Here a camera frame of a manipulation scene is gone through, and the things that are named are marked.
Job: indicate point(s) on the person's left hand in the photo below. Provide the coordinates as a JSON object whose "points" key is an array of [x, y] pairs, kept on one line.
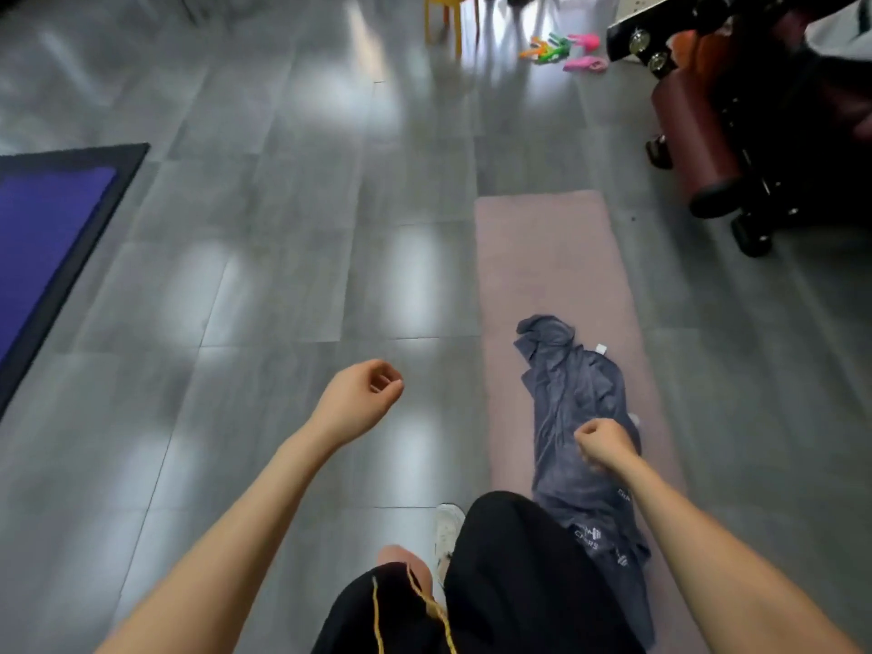
{"points": [[351, 401]]}

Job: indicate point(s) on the person's right hand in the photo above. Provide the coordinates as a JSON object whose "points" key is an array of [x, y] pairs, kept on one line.
{"points": [[606, 444]]}

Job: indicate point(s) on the person's right fingers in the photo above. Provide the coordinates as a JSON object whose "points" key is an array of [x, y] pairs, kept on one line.
{"points": [[589, 439]]}

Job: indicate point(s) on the person's left fingers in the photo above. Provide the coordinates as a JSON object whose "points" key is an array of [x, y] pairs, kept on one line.
{"points": [[385, 382]]}

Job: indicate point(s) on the grey garment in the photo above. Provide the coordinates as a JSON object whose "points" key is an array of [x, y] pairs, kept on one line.
{"points": [[569, 394]]}

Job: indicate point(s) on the person's left forearm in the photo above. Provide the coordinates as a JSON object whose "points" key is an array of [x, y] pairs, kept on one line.
{"points": [[231, 544]]}

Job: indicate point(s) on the person's right forearm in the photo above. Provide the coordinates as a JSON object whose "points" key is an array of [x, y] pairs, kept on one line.
{"points": [[715, 565]]}

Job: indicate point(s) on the black shorts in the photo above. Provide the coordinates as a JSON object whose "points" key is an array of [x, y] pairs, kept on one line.
{"points": [[518, 578]]}

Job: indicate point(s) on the white shoe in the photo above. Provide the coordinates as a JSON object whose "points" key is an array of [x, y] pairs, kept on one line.
{"points": [[448, 531]]}

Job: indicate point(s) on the person's bare knee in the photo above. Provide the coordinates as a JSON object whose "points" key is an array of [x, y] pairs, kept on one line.
{"points": [[403, 561]]}

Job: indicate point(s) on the pink floor mat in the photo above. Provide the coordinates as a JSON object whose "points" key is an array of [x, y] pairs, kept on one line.
{"points": [[545, 258]]}

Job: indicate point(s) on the green and orange toy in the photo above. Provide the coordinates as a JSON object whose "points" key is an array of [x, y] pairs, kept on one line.
{"points": [[545, 50]]}

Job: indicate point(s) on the blue mat with black border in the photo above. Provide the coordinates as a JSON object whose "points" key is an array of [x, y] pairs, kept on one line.
{"points": [[41, 245]]}

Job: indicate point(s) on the pink toy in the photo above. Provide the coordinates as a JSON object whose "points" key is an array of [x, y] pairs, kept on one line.
{"points": [[587, 64], [586, 41]]}

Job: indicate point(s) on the yellow plastic stool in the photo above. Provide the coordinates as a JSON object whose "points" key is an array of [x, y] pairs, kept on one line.
{"points": [[455, 10]]}

